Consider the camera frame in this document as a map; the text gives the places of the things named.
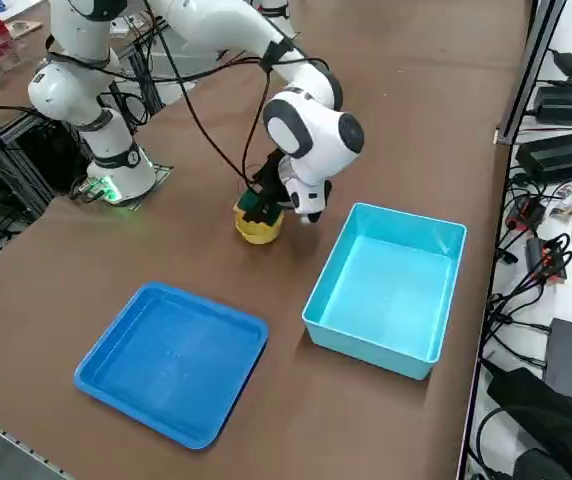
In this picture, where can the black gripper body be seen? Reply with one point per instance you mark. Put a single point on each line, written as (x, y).
(268, 182)

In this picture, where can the green and yellow sponge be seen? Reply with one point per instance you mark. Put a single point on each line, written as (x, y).
(247, 202)

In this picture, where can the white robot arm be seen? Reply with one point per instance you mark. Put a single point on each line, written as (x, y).
(278, 25)
(311, 140)

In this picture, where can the yellow bowl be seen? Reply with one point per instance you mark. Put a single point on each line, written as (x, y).
(258, 234)

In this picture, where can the dark blue tray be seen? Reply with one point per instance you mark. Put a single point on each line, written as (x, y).
(166, 360)

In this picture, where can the light blue bin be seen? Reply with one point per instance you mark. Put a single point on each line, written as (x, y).
(381, 300)

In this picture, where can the black red plug adapter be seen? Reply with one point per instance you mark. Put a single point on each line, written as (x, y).
(527, 212)
(547, 260)

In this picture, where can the small black power adapter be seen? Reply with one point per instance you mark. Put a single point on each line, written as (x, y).
(568, 62)

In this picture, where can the black bag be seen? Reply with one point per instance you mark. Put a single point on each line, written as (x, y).
(541, 425)

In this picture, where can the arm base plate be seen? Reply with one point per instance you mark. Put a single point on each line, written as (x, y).
(162, 172)

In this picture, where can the white post bracket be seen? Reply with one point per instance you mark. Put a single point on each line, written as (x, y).
(503, 136)

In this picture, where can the aluminium camera post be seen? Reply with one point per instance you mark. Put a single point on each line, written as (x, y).
(528, 75)

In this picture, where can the silver table edge rail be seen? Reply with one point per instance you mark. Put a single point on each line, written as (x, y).
(16, 442)

